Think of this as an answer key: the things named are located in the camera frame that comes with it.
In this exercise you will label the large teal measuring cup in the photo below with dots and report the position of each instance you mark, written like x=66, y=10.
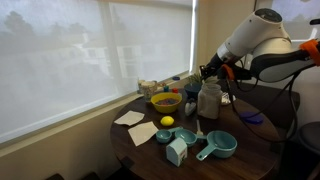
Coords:
x=220, y=144

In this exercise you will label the dark blue bowl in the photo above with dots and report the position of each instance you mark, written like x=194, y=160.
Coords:
x=192, y=90

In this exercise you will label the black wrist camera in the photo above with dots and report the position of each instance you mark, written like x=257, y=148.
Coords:
x=241, y=72

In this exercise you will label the small teal measuring cup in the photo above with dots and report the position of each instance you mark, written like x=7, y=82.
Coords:
x=163, y=136

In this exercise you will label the dark blue round lid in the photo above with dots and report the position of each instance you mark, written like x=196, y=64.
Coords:
x=255, y=119

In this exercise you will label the green spiky plant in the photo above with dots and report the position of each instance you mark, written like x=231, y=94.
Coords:
x=195, y=78

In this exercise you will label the dark chair back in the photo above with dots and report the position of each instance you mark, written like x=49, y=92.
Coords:
x=55, y=177

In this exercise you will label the wide sheer window shade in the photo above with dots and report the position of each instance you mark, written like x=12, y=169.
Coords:
x=66, y=66

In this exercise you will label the glass sugar jar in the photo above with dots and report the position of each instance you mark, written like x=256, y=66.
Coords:
x=209, y=101

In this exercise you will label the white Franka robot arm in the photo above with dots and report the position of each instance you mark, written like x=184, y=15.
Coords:
x=260, y=33

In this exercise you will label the yellow lemon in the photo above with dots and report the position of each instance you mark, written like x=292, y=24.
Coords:
x=167, y=121

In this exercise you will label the toy milk carton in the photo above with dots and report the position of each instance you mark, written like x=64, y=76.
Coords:
x=176, y=152

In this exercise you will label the small red block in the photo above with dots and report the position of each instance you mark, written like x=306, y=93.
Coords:
x=175, y=90

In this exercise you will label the black round stool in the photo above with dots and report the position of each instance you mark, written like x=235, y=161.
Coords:
x=310, y=136

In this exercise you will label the large white paper napkin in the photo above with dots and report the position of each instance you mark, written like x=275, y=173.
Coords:
x=142, y=132

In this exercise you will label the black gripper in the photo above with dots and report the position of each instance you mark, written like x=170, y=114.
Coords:
x=215, y=65

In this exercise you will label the small white paper napkin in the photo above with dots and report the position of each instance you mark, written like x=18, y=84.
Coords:
x=130, y=118

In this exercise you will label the small white dispenser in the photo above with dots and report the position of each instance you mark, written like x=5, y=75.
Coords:
x=190, y=107

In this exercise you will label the small blue block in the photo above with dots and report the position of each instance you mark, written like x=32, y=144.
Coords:
x=166, y=89

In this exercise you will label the yellow bowl with candies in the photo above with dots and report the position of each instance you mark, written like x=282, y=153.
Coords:
x=166, y=106

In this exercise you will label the patterned paper cup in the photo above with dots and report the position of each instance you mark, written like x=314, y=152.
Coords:
x=149, y=90

